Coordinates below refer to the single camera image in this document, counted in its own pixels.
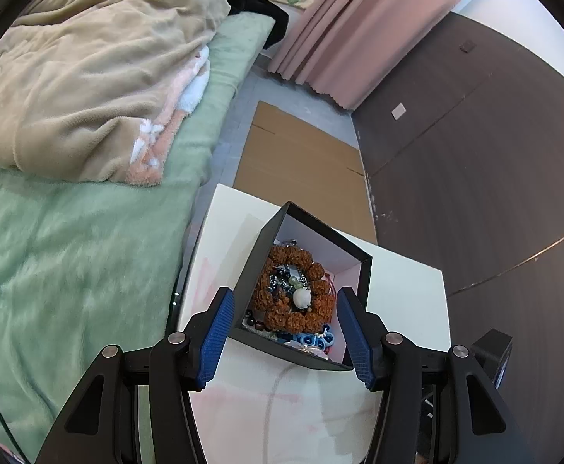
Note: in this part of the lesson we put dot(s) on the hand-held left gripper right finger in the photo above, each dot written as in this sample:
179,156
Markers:
357,338

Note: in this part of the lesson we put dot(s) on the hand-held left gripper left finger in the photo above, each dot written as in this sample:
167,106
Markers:
216,338

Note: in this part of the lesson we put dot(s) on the white bead pendant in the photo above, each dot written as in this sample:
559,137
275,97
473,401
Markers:
303,298

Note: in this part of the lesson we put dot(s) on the black jewelry box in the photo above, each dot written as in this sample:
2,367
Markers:
258,261

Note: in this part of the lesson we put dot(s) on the green bed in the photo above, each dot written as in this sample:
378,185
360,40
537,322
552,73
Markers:
69,261

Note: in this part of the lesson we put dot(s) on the flat cardboard sheet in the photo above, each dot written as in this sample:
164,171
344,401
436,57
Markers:
301,164

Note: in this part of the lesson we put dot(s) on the beige fleece blanket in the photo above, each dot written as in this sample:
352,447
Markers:
83,67

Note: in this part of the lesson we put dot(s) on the pink curtain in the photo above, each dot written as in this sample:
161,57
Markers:
359,29

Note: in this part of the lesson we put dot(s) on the black cloth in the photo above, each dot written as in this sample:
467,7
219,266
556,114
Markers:
262,14

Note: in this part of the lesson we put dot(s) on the white wall switch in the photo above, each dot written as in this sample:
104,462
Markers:
398,111

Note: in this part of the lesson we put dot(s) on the dark wall plate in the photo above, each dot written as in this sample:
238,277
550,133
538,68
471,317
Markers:
467,47

